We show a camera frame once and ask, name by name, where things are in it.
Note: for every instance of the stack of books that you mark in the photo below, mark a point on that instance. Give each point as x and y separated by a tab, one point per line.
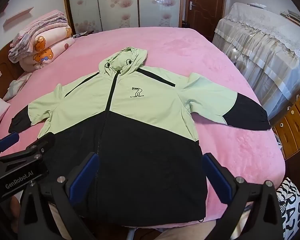
293	16

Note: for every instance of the pink plush blanket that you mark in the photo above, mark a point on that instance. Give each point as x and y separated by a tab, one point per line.
177	45

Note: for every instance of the pink wall shelf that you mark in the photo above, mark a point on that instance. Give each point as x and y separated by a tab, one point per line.
17	17

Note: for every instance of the wooden drawer cabinet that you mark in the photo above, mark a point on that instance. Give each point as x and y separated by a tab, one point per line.
297	130

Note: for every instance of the brown wooden headboard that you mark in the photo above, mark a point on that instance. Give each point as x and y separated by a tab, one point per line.
0	72

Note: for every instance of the dark small object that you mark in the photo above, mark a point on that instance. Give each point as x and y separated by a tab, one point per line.
83	34

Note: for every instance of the black and white patterned cloth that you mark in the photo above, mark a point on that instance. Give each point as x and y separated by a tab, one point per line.
290	205

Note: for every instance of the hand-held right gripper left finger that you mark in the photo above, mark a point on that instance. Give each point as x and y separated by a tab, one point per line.
83	180

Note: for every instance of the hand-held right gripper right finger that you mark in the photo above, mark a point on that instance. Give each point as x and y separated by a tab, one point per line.
216	177

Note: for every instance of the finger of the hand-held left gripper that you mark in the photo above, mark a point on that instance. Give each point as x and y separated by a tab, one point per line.
41	143
8	140

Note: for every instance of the brown wooden door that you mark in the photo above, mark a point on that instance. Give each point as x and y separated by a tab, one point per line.
210	5

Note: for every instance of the green and black hooded jacket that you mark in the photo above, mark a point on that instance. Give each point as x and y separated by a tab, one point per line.
140	155

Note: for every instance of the floral sliding door wardrobe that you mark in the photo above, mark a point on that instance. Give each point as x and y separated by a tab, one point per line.
115	5

